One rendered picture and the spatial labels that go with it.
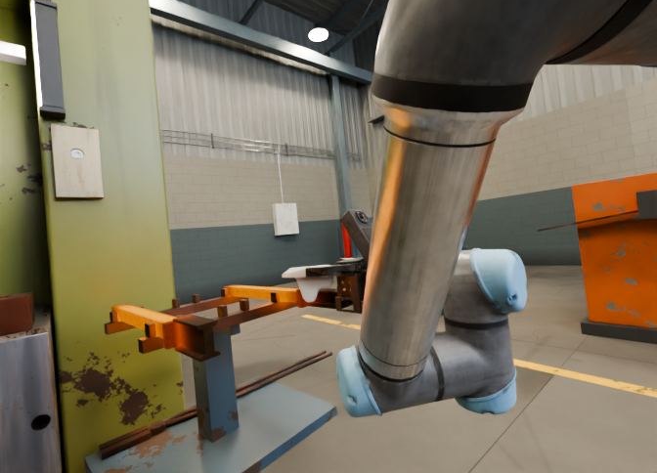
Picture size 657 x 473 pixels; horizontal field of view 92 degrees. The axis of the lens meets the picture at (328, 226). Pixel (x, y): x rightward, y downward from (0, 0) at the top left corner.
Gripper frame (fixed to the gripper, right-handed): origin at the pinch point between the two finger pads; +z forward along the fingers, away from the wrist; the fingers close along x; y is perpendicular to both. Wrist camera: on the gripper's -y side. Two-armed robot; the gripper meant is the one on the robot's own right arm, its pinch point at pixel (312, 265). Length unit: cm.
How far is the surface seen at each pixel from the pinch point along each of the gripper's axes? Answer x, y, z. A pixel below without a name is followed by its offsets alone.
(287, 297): -1.5, 6.2, 6.5
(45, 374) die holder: -37, 14, 31
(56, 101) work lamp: -31, -43, 47
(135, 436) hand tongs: -24, 31, 31
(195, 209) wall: 242, -90, 598
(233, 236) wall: 317, -29, 589
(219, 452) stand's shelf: -15.6, 32.2, 13.1
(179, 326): -24.8, 5.1, 1.6
